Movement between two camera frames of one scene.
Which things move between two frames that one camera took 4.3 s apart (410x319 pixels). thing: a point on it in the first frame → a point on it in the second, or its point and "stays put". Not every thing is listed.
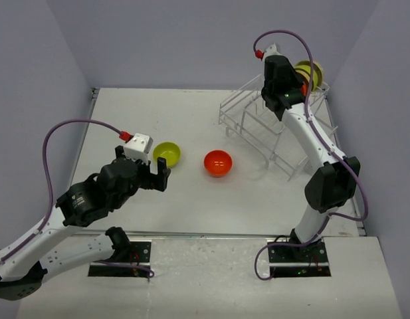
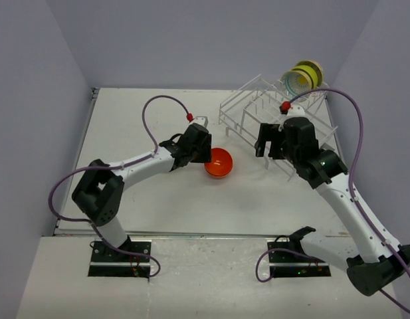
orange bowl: x=304 y=88 → x=221 y=162
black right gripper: x=298 y=81 → x=268 y=132
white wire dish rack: x=252 y=119 stays put
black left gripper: x=159 y=181 → x=206 y=155
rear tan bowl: x=306 y=62 stays put
